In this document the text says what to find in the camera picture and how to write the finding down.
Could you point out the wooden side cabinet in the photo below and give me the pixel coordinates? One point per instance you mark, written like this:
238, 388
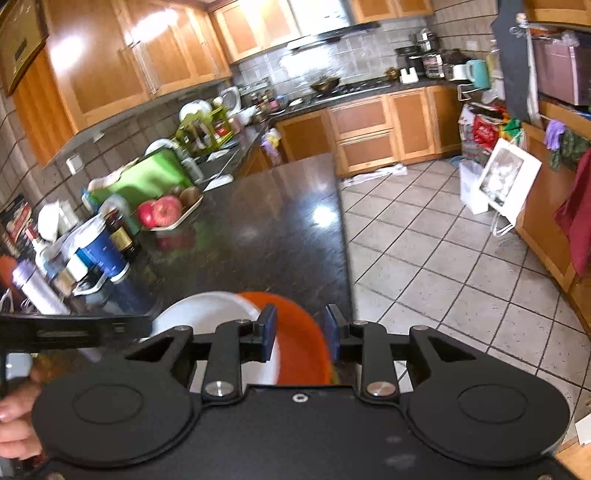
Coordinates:
549, 240

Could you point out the wooden base cabinets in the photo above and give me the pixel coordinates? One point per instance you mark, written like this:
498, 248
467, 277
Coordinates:
364, 147

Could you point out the dark wok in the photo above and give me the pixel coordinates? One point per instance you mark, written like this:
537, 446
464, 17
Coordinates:
325, 84

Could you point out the red gift bag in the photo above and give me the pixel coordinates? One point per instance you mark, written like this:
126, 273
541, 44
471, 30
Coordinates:
487, 131

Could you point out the white plate in rack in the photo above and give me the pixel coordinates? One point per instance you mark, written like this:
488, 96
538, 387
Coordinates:
195, 110

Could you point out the white rice cooker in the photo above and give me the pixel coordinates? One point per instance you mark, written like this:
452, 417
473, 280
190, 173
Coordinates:
231, 99

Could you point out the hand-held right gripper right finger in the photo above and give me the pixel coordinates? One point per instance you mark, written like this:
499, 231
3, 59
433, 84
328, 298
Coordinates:
331, 334

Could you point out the red black printed package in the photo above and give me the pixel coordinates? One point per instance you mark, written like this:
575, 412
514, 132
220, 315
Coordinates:
16, 221

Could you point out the white plastic container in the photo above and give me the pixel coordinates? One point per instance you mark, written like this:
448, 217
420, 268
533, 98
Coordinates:
53, 221

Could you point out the dark apron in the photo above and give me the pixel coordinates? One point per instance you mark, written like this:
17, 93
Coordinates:
512, 64

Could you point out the clear plastic jug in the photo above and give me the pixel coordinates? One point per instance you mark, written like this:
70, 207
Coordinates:
493, 60

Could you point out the row of condiment bottles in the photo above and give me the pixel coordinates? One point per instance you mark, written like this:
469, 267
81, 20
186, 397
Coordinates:
268, 101

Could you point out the black coffee machine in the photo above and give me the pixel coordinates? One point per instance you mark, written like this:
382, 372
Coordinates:
412, 60

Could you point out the beige fruit tray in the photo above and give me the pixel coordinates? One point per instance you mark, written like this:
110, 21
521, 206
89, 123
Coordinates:
187, 216

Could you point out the white slow cooker dark lid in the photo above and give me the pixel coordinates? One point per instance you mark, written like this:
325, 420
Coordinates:
458, 70

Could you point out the black white plastic tool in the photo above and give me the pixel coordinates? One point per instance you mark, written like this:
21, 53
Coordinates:
90, 286

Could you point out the teal kettle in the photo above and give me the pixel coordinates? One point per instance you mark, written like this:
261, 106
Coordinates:
479, 74

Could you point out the gas stove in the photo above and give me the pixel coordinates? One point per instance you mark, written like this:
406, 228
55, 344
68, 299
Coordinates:
360, 87

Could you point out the amber glass pot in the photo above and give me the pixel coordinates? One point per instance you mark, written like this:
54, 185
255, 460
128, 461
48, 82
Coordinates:
393, 74

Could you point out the purple rubber gloves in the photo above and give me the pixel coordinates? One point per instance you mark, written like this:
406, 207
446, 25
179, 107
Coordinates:
553, 134

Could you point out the red apple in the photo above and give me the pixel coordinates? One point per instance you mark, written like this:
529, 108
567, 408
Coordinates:
147, 214
168, 210

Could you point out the white dish cloth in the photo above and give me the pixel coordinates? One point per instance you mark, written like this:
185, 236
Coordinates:
218, 182

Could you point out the white ribbed bowl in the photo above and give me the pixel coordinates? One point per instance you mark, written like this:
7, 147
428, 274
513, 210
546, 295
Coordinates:
203, 311

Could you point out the white knife stand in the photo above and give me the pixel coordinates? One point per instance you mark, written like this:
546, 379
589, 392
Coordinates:
409, 76

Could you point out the green dish rack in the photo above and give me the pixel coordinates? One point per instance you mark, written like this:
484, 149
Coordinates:
205, 129

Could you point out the wall socket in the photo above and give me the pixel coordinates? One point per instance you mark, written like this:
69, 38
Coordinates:
74, 165

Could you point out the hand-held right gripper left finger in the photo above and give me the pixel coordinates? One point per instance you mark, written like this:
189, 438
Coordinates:
268, 332

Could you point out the green shopping bag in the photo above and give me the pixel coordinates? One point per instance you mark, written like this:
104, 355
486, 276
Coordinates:
512, 130

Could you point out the light green cutting board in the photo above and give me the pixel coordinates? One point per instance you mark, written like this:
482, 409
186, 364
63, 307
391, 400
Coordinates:
147, 177

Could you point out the white paper bag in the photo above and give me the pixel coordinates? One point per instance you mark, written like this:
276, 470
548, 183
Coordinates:
473, 191

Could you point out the green patterned cloth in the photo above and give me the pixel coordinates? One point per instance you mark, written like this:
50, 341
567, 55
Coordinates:
570, 150

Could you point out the white bottle lavender cap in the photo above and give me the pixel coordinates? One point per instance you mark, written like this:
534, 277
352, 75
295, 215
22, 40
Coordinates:
39, 290

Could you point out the cream cloth red trim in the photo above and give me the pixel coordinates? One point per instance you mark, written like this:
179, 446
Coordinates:
111, 177

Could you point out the wooden wall cabinet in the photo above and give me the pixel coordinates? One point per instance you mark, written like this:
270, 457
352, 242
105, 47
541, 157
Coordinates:
254, 27
392, 7

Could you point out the tall wooden cabinet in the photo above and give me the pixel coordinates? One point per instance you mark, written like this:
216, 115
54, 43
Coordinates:
558, 9

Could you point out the orange plate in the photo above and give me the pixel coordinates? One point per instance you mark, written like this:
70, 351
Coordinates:
300, 341

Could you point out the long wooden wall cabinets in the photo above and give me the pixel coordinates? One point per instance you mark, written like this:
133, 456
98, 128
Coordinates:
101, 60

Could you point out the diamond patterned bag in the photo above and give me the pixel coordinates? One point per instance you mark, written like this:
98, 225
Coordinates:
466, 134

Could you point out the purple and yellow gloves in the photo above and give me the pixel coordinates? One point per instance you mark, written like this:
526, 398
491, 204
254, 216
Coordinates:
271, 147

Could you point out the person's left hand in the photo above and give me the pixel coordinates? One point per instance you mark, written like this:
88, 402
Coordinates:
16, 413

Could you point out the blue paper cup white lid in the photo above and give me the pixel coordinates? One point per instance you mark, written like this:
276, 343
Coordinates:
104, 254

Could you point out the brown kiwi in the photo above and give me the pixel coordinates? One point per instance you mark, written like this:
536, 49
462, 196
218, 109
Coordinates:
190, 196

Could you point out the dark sauce jar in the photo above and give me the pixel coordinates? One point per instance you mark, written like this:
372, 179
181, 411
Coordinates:
121, 235

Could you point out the range hood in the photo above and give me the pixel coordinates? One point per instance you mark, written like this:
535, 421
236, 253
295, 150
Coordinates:
332, 34

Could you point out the steel pot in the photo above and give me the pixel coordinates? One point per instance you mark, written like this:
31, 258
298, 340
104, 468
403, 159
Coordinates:
427, 40

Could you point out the clear spice jar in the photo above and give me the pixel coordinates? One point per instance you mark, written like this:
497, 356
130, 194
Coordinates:
60, 274

